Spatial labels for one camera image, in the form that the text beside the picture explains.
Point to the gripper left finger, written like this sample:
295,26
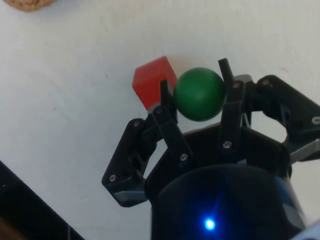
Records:
170,125

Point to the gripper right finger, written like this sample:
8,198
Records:
233,105

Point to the red cube block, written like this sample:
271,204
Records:
147,85

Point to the brown wicker basket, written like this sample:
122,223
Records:
27,5

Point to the green ball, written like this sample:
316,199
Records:
198,93

